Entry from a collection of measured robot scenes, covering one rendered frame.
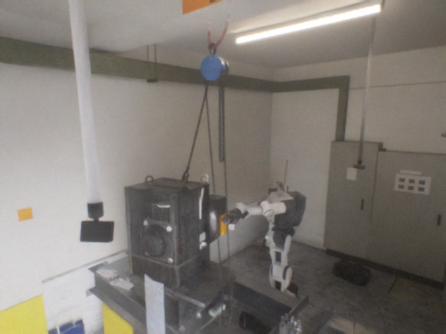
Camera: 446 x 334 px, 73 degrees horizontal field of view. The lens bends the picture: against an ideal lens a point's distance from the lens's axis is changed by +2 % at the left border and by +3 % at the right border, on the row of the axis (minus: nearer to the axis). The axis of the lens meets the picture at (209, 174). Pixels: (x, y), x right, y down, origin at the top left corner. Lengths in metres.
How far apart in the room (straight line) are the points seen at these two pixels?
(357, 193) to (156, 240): 3.18
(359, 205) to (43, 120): 3.91
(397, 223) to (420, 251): 0.40
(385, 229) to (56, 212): 3.91
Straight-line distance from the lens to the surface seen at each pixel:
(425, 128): 4.56
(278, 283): 3.18
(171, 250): 2.13
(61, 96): 2.92
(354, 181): 4.55
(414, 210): 4.47
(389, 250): 4.69
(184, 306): 2.33
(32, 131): 2.83
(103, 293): 3.31
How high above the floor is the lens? 2.13
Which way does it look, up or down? 11 degrees down
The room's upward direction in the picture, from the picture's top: straight up
